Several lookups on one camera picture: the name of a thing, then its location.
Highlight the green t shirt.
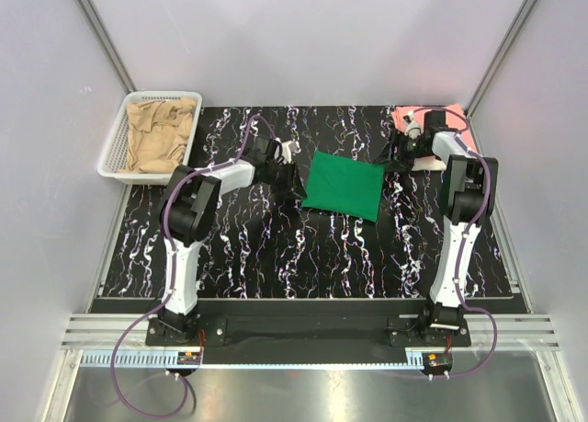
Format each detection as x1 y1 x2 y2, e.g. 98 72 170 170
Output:
302 152 385 222

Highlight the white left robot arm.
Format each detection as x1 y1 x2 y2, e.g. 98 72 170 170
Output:
157 137 307 342

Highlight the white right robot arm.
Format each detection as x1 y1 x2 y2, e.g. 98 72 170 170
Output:
374 107 499 344

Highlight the folded cream t shirt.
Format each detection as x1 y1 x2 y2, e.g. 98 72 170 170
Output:
412 156 447 172

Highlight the folded pink t shirt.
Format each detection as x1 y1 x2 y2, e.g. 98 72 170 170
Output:
391 104 477 152

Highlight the beige crumpled t shirt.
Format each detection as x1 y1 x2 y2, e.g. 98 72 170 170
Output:
120 97 197 174

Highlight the white plastic basket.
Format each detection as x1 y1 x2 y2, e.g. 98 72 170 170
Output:
97 91 202 185

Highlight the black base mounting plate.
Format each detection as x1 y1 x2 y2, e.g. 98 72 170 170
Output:
146 299 445 359

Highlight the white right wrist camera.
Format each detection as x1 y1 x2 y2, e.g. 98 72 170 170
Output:
402 110 423 139

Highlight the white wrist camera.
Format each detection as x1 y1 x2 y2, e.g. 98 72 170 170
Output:
402 110 423 139
279 140 300 164

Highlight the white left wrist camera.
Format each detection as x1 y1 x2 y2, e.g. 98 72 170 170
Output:
279 140 300 164

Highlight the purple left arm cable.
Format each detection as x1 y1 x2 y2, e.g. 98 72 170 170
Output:
109 114 281 417

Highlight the left aluminium frame post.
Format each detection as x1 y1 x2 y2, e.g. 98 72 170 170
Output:
75 0 137 93

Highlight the aluminium frame post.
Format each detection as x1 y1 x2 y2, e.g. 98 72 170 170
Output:
75 0 137 93
465 0 540 119

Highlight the right aluminium frame post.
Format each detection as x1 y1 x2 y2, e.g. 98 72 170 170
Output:
465 0 540 119

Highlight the white slotted cable duct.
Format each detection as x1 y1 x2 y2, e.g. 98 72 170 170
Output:
81 348 453 371

